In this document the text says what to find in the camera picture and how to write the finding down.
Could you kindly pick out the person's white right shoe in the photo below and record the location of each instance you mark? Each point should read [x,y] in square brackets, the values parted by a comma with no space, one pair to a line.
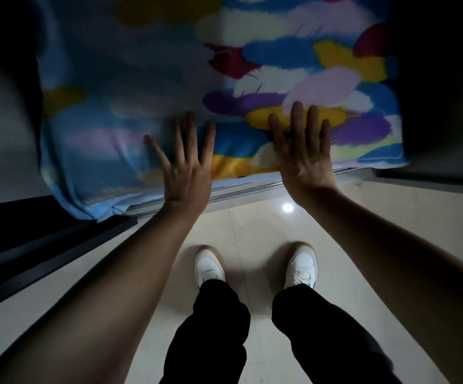
[302,267]

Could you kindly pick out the person's white shoe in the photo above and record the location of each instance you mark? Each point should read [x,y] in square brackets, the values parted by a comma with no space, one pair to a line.
[302,267]
[209,265]

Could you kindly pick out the person's white left shoe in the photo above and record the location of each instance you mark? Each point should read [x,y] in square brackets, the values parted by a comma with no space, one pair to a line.
[209,265]

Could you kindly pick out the person's black trousers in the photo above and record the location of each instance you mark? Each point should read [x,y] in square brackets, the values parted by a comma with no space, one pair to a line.
[327,339]

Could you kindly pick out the person's right middle finger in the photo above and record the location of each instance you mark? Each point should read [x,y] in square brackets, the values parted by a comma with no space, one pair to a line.
[297,125]

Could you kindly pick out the person's left little finger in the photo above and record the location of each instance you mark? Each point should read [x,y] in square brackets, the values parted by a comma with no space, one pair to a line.
[157,151]

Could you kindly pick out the person's left middle finger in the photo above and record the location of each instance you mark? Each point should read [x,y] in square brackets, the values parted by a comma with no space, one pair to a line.
[192,135]

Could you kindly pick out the person's right hand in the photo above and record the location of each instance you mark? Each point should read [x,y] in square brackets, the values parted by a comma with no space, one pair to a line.
[305,167]

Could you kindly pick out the colourful feather print bedsheet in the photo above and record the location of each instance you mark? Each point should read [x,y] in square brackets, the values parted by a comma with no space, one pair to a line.
[135,75]

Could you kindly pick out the silver metal bed frame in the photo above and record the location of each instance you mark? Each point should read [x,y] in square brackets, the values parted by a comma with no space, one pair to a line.
[247,188]

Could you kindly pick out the black low cabinet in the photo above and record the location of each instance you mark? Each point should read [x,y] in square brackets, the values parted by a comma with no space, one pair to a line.
[35,235]

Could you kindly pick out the person's left hand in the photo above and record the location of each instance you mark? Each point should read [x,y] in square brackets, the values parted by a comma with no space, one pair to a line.
[185,179]

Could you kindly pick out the person's right little finger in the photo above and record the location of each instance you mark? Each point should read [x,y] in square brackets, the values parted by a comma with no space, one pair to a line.
[326,137]

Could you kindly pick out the person's right forearm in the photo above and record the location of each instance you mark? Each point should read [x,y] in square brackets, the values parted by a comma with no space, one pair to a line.
[395,267]

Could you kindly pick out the person's left forearm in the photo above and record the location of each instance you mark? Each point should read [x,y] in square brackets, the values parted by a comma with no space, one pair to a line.
[107,291]

